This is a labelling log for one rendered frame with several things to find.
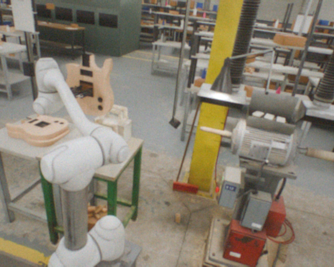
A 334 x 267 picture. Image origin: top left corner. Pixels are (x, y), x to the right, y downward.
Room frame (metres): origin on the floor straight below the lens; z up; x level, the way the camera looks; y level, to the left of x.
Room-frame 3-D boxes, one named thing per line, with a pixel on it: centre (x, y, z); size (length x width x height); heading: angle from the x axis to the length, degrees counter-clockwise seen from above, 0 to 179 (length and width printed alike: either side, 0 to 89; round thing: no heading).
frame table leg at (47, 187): (1.54, 0.88, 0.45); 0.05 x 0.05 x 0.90; 77
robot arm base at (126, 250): (0.97, 0.22, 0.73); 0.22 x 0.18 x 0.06; 70
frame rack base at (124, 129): (1.91, 0.45, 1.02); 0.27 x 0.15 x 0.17; 75
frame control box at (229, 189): (1.32, -0.50, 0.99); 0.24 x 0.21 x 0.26; 77
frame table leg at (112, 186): (1.42, 0.34, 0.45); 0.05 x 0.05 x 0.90; 77
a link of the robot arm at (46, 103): (1.26, 0.65, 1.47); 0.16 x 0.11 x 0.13; 164
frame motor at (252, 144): (1.54, -0.64, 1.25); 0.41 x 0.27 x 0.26; 77
